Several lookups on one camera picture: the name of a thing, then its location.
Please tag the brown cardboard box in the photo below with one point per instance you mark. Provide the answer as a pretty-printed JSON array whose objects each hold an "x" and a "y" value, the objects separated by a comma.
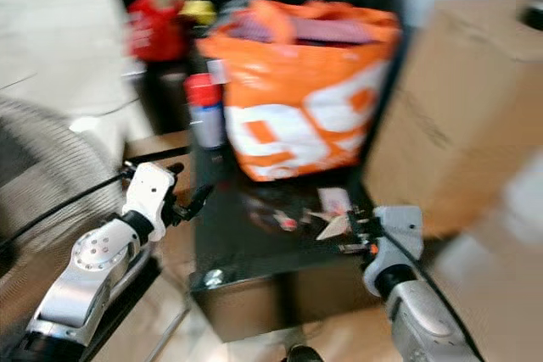
[{"x": 458, "y": 116}]

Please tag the black robot foot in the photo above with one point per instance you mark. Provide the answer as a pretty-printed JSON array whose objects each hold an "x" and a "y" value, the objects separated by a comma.
[{"x": 304, "y": 354}]

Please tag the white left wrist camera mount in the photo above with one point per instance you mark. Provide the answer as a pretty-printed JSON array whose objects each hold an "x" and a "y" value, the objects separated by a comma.
[{"x": 148, "y": 186}]

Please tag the spray can with red cap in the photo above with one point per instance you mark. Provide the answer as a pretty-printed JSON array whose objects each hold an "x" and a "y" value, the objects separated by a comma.
[{"x": 205, "y": 112}]

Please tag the orange and white shopping bag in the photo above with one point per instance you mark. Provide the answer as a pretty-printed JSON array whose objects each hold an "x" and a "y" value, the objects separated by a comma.
[{"x": 305, "y": 99}]

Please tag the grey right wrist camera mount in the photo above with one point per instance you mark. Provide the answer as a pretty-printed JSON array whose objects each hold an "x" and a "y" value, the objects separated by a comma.
[{"x": 397, "y": 239}]

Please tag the metal grille fan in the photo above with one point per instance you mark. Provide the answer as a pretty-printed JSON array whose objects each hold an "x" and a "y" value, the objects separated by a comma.
[{"x": 51, "y": 180}]

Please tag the black low table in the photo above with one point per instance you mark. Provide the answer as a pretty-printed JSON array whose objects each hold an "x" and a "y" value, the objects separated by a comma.
[{"x": 263, "y": 260}]

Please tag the yellow cap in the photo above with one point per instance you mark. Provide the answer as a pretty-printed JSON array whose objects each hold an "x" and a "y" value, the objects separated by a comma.
[{"x": 198, "y": 11}]

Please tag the brown wooden stool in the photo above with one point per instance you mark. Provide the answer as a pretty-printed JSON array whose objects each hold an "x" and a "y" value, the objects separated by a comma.
[{"x": 157, "y": 150}]

